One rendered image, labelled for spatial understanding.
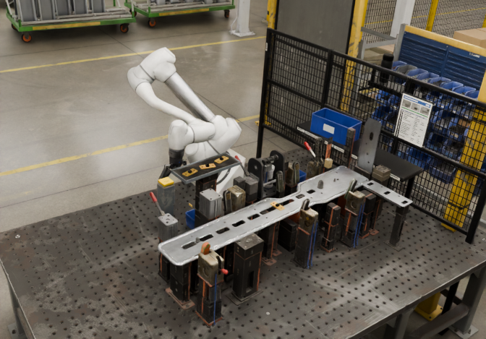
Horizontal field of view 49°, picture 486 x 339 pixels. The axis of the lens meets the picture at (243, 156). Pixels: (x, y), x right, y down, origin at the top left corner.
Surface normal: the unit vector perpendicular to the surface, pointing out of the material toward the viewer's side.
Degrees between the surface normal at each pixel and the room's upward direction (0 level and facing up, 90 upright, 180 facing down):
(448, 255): 0
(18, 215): 0
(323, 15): 91
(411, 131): 90
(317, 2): 90
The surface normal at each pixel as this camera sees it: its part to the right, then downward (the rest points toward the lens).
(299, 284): 0.06, -0.88
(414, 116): -0.76, 0.26
